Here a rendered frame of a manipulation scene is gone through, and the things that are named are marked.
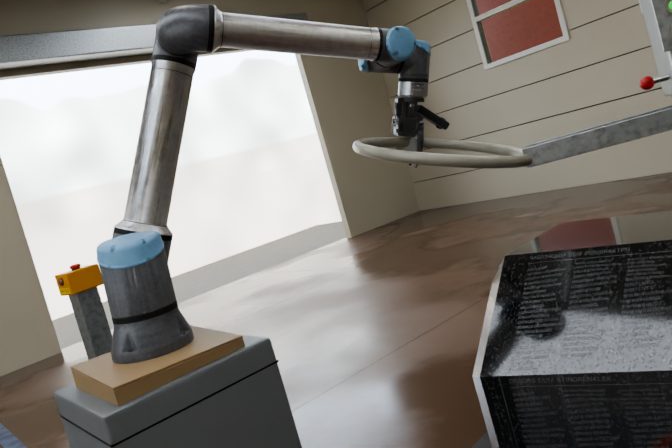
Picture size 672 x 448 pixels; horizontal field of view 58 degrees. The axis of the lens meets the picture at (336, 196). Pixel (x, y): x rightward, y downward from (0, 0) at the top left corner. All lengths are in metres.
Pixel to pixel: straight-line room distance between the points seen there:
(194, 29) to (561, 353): 1.15
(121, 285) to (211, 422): 0.36
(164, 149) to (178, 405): 0.65
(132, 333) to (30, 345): 6.06
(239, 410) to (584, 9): 7.49
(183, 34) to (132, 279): 0.59
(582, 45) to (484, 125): 1.86
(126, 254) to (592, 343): 1.06
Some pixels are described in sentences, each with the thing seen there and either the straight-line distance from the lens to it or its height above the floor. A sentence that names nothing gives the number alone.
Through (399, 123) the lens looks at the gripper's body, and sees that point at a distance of 1.85.
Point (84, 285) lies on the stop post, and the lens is 2.38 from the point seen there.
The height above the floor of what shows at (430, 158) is 1.15.
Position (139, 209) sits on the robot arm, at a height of 1.22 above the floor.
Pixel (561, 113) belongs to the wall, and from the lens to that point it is 8.66.
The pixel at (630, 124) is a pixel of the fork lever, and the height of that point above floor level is 1.09.
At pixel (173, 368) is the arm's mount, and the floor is 0.87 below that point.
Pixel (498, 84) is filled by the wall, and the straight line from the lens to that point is 9.11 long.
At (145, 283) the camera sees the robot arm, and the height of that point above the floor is 1.05.
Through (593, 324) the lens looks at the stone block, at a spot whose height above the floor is 0.69.
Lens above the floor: 1.20
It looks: 3 degrees down
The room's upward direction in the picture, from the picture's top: 16 degrees counter-clockwise
